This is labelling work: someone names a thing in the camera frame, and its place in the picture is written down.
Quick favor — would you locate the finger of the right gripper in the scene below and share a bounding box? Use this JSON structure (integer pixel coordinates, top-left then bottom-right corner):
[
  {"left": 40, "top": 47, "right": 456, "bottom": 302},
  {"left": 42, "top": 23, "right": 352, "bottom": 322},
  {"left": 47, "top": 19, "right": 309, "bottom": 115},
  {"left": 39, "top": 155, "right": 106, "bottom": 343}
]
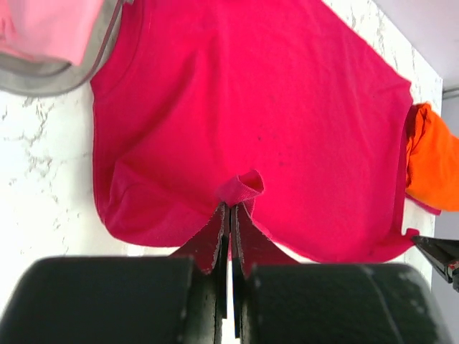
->
[{"left": 412, "top": 236, "right": 459, "bottom": 283}]

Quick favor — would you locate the light pink t shirt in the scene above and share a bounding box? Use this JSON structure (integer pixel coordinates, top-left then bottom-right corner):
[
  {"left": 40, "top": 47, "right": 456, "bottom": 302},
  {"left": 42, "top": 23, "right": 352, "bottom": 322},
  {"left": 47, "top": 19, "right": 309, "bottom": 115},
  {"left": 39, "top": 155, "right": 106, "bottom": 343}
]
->
[{"left": 1, "top": 0, "right": 103, "bottom": 65}]

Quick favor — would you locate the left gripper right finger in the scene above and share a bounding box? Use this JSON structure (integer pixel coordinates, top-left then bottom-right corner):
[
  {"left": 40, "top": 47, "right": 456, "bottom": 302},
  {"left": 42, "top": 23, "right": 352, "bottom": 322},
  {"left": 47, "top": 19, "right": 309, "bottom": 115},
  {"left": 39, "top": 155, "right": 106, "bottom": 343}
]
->
[{"left": 229, "top": 204, "right": 453, "bottom": 343}]

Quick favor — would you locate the orange folded t shirt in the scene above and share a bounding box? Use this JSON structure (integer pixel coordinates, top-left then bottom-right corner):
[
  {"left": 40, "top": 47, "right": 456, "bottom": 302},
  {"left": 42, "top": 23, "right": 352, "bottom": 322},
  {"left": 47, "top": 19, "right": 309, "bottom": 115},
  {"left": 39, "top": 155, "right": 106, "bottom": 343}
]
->
[{"left": 405, "top": 103, "right": 458, "bottom": 212}]

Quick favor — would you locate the clear plastic bin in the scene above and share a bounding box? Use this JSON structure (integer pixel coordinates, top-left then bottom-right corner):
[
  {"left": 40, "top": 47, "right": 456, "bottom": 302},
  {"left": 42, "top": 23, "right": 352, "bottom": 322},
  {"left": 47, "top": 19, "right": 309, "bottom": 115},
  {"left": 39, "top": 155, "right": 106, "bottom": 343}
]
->
[{"left": 1, "top": 1, "right": 127, "bottom": 97}]

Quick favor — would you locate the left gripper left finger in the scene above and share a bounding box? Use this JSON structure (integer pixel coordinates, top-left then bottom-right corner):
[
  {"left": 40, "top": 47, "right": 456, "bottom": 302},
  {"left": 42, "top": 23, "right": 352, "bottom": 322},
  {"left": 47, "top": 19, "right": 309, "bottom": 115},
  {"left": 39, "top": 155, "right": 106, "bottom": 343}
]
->
[{"left": 1, "top": 204, "right": 229, "bottom": 343}]

